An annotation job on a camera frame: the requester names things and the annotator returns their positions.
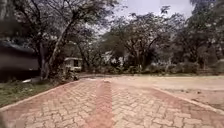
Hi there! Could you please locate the row of bushes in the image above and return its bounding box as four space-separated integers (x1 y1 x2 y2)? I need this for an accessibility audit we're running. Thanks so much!
89 61 224 76

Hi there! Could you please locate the red brick path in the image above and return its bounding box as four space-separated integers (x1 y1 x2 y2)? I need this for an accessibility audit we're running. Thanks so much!
0 78 224 128

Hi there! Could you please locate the row of trees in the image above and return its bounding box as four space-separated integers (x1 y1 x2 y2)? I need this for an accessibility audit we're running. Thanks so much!
76 0 224 73

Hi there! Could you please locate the small white building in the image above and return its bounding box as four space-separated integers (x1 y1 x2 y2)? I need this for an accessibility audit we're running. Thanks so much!
63 56 83 73

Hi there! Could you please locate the pale dirt ground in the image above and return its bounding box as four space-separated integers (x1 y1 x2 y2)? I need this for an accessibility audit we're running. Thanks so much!
79 75 224 112

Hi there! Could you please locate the large leaning tree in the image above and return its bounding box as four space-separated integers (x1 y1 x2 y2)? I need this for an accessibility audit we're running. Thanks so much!
9 0 118 81

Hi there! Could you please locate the pale stone kerb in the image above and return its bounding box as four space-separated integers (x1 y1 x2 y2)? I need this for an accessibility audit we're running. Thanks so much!
0 81 79 113

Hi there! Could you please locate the grass verge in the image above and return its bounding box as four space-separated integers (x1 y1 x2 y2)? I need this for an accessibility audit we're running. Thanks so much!
0 79 64 108

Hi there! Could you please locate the dark building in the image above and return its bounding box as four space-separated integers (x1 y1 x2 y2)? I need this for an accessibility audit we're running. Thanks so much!
0 41 43 83

